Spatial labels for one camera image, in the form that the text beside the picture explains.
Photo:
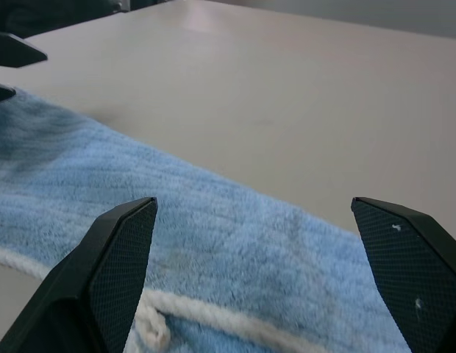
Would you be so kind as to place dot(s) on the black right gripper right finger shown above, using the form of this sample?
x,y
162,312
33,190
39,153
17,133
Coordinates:
x,y
415,272

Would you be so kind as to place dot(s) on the dark chair behind table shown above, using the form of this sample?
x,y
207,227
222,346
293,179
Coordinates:
x,y
48,13

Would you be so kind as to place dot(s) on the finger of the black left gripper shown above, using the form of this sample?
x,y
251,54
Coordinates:
x,y
14,49
0,92

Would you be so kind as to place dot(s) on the light blue fluffy towel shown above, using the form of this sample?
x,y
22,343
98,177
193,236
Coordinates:
x,y
220,253

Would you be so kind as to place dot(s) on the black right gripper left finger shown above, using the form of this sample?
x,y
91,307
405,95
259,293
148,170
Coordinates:
x,y
103,279

